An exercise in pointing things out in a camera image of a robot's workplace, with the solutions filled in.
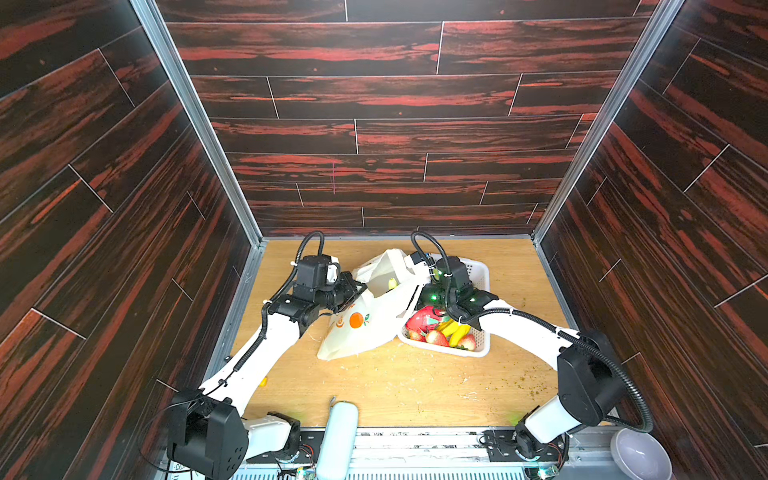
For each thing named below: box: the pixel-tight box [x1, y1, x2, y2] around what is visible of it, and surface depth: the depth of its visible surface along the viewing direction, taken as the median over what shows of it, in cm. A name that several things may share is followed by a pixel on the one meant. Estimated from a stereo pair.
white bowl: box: [610, 428, 673, 480], surface depth 70 cm
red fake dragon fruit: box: [406, 306, 449, 334], surface depth 86 cm
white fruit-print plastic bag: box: [317, 249, 432, 362], surface depth 78 cm
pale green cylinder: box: [316, 401, 359, 480], surface depth 74 cm
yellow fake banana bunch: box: [438, 319, 472, 348], surface depth 90 cm
